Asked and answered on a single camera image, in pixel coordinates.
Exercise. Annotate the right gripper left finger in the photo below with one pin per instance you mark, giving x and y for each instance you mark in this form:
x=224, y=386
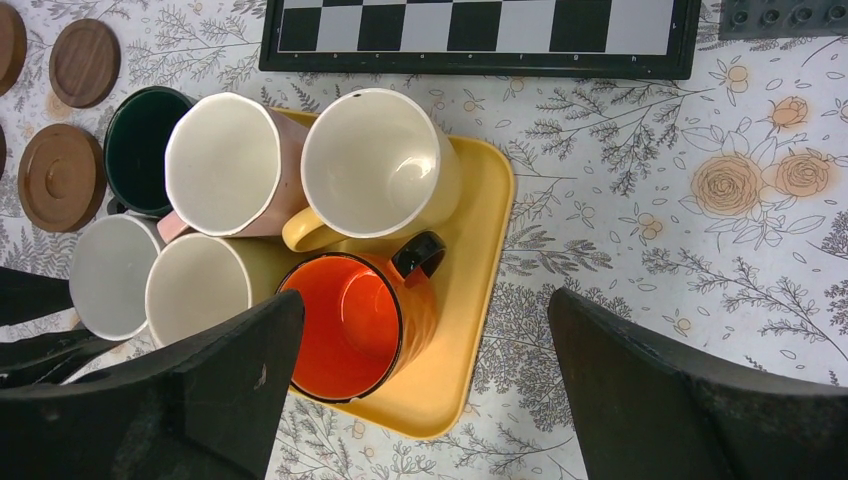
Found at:
x=206, y=407

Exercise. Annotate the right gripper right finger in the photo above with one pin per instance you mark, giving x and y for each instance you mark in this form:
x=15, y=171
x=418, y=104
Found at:
x=646, y=406

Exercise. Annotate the yellow plastic tray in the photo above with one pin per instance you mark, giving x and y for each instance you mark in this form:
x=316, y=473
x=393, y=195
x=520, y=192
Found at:
x=426, y=398

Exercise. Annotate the light brown coaster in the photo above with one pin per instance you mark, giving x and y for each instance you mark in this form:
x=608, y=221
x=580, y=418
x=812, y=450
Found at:
x=61, y=178

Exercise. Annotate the brown coaster bottom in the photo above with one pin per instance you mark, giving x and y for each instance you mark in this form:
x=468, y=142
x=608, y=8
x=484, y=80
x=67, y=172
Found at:
x=3, y=152

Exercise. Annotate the dark wood grain coaster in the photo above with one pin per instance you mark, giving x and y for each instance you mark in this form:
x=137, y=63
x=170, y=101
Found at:
x=84, y=63

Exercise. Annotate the light green mug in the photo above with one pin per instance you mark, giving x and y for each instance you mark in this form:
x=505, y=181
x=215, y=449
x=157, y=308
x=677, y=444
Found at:
x=198, y=282

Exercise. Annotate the white mug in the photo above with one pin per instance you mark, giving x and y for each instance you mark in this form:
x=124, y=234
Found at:
x=109, y=272

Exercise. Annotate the floral tablecloth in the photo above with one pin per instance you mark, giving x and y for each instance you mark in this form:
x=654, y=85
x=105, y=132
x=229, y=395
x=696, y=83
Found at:
x=711, y=210

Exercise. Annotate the pink mug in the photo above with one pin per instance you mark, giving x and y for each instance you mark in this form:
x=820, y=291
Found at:
x=232, y=169

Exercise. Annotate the dark green mug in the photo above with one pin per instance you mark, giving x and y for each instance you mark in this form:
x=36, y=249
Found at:
x=134, y=148

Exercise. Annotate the yellow mug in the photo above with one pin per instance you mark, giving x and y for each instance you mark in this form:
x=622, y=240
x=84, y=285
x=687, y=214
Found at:
x=374, y=166

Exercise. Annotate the black white chessboard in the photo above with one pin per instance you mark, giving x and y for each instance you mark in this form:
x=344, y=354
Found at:
x=617, y=39

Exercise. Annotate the blue toy block structure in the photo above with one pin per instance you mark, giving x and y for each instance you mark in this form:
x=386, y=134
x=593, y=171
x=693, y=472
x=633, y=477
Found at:
x=773, y=19

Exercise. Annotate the orange mug black handle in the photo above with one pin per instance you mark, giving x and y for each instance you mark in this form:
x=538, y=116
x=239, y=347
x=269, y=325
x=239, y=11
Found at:
x=366, y=317

